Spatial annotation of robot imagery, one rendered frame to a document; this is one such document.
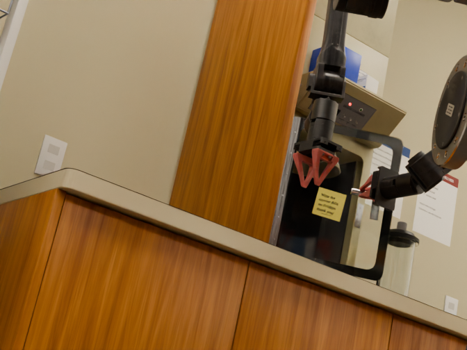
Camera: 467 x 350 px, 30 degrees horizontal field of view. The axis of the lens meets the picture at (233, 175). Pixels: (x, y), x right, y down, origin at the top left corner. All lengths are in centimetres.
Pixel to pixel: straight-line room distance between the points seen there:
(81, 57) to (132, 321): 105
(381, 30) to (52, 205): 136
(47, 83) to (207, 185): 53
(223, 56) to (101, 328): 118
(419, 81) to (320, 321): 161
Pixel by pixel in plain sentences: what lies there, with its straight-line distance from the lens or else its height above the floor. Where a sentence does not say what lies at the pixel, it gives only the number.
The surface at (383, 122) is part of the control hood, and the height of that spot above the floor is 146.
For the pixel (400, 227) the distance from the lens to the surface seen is 251.
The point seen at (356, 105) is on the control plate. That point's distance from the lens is 244.
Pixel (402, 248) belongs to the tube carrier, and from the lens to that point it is 246.
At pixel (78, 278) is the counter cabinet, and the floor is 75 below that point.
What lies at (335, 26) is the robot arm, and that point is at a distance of 207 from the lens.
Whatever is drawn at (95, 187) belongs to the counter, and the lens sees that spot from 169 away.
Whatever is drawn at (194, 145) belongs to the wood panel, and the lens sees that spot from 258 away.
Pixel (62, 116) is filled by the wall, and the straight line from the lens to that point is 250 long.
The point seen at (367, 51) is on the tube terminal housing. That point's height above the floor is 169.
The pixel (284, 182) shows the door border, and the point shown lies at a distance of 231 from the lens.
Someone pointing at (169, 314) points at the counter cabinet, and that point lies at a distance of 178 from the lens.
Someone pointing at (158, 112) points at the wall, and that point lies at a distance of 265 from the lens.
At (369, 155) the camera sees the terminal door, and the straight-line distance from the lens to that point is 237.
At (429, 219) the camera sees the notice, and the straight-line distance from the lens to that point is 336.
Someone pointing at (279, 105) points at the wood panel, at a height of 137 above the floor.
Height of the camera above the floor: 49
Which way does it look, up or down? 17 degrees up
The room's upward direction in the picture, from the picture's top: 12 degrees clockwise
